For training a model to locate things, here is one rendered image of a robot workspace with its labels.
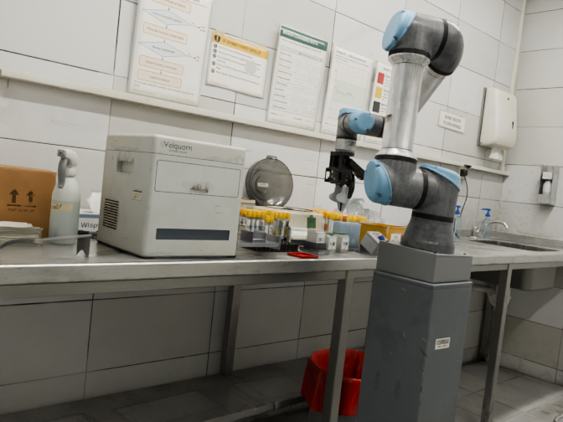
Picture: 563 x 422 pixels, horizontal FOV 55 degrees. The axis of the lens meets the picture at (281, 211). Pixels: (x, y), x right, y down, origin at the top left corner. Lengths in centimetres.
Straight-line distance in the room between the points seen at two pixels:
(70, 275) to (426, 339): 89
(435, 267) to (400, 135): 36
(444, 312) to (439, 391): 22
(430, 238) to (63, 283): 93
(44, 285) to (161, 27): 114
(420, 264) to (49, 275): 91
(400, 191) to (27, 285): 92
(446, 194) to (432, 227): 10
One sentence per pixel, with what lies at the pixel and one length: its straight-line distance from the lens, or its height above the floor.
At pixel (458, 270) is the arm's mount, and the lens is 158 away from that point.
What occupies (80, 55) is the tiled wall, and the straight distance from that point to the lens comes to 195.
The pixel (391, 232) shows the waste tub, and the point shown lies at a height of 95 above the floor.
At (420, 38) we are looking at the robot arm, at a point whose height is 152.
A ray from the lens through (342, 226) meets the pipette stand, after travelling 195.
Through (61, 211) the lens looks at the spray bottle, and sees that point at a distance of 147.
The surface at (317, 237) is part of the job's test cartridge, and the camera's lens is 176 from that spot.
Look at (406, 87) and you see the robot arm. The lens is 153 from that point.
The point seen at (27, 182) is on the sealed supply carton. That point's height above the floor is 102.
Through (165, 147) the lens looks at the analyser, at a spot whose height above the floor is 115.
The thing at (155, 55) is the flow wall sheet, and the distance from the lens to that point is 205.
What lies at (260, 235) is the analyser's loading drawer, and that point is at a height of 93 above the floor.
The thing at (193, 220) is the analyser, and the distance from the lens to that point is 138.
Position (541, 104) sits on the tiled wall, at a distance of 408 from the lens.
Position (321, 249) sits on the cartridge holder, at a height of 89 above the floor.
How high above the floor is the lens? 109
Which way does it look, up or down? 3 degrees down
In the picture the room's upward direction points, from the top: 6 degrees clockwise
